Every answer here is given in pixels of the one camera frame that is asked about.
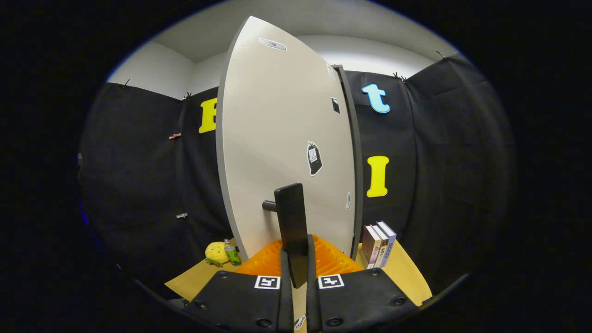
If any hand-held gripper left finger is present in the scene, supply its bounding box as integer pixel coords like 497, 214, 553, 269
185, 238, 295, 333

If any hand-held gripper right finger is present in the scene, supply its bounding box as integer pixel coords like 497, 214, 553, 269
305, 234, 419, 333

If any black door handle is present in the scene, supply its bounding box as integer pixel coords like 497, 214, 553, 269
262, 183, 309, 289

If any dark grey shoe cabinet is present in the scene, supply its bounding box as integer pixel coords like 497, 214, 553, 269
333, 65, 365, 262

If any beige shoe cabinet door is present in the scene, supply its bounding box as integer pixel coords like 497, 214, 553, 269
216, 16, 357, 260

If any green label drink bottle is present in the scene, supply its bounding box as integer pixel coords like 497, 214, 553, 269
223, 239, 242, 266

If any white spine book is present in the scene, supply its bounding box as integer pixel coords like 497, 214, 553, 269
372, 224, 390, 269

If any yellow pineapple plush toy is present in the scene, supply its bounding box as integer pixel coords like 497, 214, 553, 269
205, 241, 230, 268

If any black backdrop cloth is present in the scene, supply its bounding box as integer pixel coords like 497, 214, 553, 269
79, 55, 516, 296

